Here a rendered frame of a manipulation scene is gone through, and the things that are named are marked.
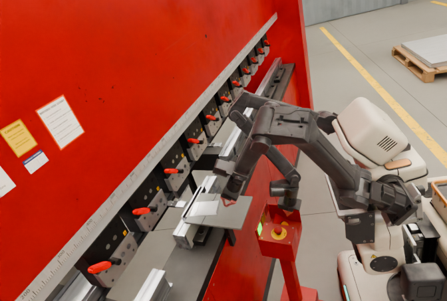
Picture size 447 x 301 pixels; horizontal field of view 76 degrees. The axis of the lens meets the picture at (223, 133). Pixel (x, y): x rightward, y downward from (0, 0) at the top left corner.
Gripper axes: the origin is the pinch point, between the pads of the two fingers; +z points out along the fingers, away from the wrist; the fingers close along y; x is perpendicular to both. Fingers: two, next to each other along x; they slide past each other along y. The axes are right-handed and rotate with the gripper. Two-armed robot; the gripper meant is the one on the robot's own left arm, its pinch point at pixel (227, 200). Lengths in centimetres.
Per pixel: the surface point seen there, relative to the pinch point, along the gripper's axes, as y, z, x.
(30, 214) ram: 52, -32, -38
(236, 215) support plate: 2.4, 3.8, 5.7
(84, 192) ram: 39, -27, -35
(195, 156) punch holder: -11.8, -3.9, -21.2
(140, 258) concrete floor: -26, 151, -49
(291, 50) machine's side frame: -215, 12, -2
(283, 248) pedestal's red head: -2.6, 18.3, 31.2
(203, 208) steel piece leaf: 0.6, 11.8, -8.4
